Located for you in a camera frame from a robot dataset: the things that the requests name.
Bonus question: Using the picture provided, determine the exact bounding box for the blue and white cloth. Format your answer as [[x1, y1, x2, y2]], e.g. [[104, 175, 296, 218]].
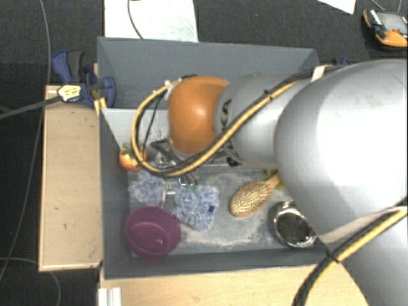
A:
[[127, 170, 221, 231]]

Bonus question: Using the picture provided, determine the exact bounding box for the purple bowl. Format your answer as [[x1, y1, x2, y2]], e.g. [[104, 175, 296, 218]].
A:
[[124, 206, 182, 260]]

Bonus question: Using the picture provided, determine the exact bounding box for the orange toy fruit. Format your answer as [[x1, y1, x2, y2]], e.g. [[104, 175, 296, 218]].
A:
[[119, 142, 148, 173]]

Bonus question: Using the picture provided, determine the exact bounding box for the grey metal bin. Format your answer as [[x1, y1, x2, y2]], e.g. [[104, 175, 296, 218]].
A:
[[96, 36, 331, 280]]

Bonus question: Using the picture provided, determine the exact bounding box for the wooden hairbrush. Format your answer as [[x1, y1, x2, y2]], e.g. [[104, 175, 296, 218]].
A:
[[229, 172, 283, 218]]

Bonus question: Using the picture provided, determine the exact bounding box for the pale wood board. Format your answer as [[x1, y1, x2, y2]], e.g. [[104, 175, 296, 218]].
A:
[[38, 84, 105, 272]]

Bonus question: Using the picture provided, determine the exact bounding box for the yellow-green toy fruit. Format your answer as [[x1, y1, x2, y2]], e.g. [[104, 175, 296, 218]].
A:
[[265, 168, 288, 190]]

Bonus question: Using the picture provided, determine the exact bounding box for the shiny metal cup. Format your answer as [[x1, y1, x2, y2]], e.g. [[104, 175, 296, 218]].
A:
[[270, 201, 319, 248]]

